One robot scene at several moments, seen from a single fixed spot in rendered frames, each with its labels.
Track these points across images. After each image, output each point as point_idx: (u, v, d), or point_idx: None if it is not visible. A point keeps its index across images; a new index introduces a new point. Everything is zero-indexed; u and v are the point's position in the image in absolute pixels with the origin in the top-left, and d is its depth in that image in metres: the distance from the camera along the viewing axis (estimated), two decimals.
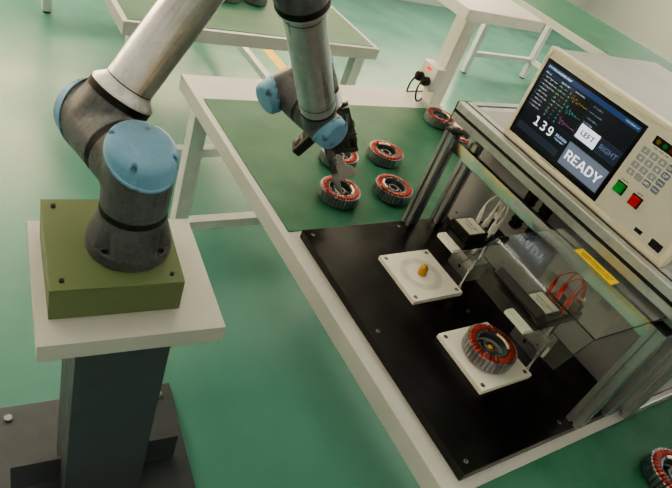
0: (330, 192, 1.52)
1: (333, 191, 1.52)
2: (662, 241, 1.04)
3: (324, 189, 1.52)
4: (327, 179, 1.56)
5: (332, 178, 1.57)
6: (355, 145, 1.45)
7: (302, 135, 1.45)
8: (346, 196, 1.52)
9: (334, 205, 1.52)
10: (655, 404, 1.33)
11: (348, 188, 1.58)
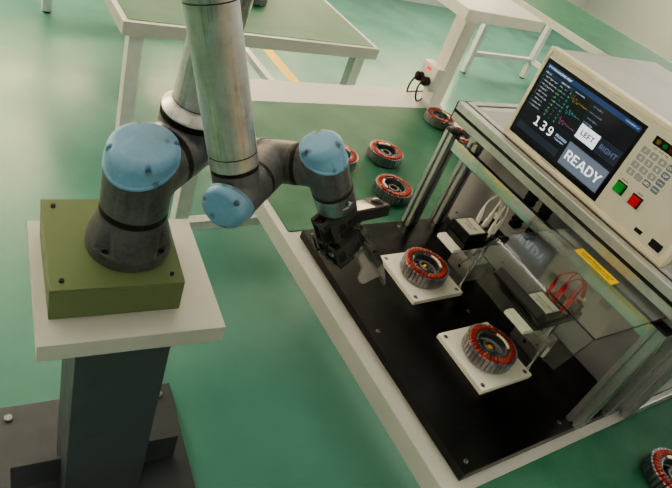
0: (424, 274, 1.32)
1: (426, 272, 1.33)
2: (662, 241, 1.04)
3: (417, 273, 1.32)
4: (410, 258, 1.35)
5: (411, 253, 1.36)
6: (320, 248, 1.15)
7: (371, 204, 1.14)
8: (440, 273, 1.34)
9: (431, 287, 1.33)
10: (655, 404, 1.33)
11: (429, 259, 1.39)
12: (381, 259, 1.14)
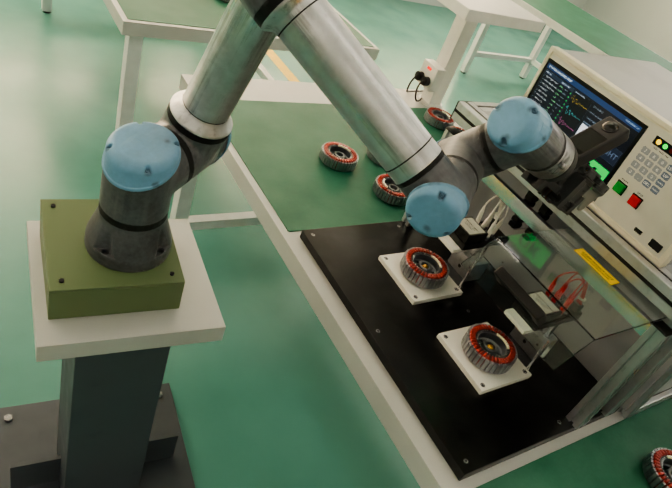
0: (424, 274, 1.32)
1: (426, 272, 1.33)
2: (662, 241, 1.04)
3: (417, 273, 1.32)
4: (410, 258, 1.35)
5: (411, 253, 1.36)
6: None
7: (602, 134, 0.93)
8: (440, 273, 1.34)
9: (431, 287, 1.33)
10: (655, 404, 1.33)
11: (429, 259, 1.39)
12: (608, 189, 0.99)
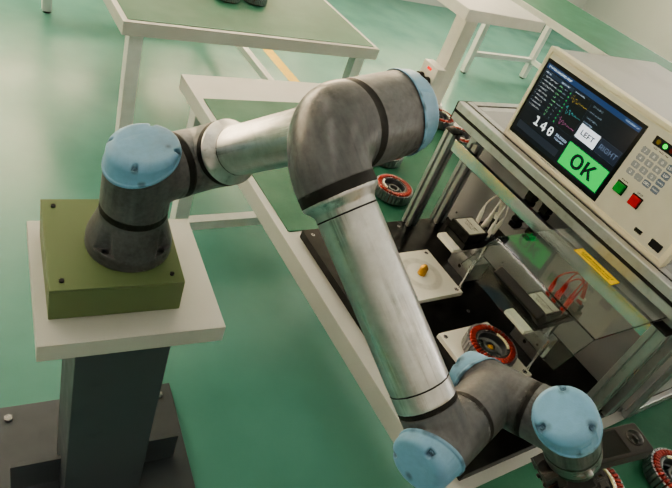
0: None
1: None
2: (662, 241, 1.04)
3: None
4: None
5: None
6: None
7: (625, 443, 0.84)
8: None
9: None
10: (655, 404, 1.33)
11: None
12: None
